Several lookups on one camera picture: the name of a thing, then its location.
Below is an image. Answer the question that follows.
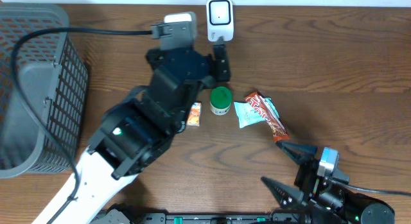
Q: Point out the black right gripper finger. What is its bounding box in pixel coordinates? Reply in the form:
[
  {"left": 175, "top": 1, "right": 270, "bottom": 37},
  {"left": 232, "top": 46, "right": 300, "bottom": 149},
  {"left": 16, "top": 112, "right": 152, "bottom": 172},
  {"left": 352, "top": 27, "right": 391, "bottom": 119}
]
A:
[
  {"left": 275, "top": 141, "right": 318, "bottom": 165},
  {"left": 261, "top": 177, "right": 305, "bottom": 209}
]

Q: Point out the red chocolate bar wrapper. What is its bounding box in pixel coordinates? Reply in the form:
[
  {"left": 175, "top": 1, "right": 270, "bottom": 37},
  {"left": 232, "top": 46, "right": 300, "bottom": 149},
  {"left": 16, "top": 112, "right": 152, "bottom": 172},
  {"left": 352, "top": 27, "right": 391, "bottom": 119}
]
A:
[{"left": 245, "top": 92, "right": 289, "bottom": 142}]

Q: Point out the green lid seasoning jar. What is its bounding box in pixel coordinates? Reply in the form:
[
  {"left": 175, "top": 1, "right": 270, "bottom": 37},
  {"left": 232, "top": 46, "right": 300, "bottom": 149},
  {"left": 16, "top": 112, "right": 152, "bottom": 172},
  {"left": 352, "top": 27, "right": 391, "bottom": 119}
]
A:
[{"left": 210, "top": 86, "right": 232, "bottom": 116}]

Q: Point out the small orange juice packet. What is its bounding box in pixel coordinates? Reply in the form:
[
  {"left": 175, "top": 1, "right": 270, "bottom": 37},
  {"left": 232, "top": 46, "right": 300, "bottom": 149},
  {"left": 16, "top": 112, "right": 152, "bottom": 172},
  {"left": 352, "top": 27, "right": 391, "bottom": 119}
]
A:
[{"left": 186, "top": 102, "right": 202, "bottom": 126}]

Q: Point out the mint green wet wipes pack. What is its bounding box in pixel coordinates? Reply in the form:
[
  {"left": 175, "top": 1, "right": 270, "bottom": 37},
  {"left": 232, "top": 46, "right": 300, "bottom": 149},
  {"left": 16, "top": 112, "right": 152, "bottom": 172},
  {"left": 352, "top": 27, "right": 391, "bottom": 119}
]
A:
[{"left": 234, "top": 96, "right": 265, "bottom": 128}]

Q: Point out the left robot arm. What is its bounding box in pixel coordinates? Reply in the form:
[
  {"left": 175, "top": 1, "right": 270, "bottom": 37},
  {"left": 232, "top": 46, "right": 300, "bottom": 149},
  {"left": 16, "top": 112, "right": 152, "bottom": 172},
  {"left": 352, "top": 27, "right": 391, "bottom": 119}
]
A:
[{"left": 36, "top": 39, "right": 231, "bottom": 223}]

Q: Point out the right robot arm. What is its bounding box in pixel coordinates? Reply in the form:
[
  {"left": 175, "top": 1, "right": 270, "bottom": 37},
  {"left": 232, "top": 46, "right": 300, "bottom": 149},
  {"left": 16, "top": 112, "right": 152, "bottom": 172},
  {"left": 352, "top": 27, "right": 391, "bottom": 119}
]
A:
[{"left": 261, "top": 141, "right": 395, "bottom": 224}]

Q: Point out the white barcode scanner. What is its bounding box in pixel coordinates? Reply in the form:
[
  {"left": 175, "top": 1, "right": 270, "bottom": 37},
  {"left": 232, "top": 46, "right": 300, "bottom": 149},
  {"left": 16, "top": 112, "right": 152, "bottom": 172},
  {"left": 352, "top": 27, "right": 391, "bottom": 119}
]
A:
[{"left": 206, "top": 0, "right": 234, "bottom": 42}]

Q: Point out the grey plastic mesh basket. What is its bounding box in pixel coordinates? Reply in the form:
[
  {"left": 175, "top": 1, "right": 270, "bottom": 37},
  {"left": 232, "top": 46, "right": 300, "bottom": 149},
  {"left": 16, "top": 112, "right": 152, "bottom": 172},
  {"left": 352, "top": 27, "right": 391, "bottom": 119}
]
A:
[{"left": 1, "top": 3, "right": 89, "bottom": 178}]

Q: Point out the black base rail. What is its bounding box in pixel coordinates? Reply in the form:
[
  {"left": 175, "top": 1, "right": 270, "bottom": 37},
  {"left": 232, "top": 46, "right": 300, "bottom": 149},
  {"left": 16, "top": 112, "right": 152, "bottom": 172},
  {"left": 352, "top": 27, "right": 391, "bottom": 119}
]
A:
[{"left": 88, "top": 203, "right": 312, "bottom": 224}]

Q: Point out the black right camera cable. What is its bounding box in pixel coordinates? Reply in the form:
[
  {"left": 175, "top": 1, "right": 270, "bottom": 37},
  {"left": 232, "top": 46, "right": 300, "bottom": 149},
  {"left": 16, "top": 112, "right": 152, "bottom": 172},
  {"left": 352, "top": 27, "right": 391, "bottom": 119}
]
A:
[{"left": 333, "top": 178, "right": 411, "bottom": 197}]

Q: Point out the black camera cable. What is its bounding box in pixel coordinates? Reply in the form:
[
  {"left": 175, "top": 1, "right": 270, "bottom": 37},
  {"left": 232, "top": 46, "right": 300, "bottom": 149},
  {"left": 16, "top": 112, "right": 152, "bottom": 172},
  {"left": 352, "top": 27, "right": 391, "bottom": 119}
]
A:
[
  {"left": 333, "top": 178, "right": 411, "bottom": 197},
  {"left": 10, "top": 26, "right": 153, "bottom": 224}
]

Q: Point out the black left camera cable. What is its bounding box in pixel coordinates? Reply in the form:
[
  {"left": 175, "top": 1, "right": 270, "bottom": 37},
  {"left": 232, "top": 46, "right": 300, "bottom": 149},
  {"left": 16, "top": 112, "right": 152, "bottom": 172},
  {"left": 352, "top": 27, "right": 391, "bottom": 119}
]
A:
[{"left": 10, "top": 26, "right": 153, "bottom": 224}]

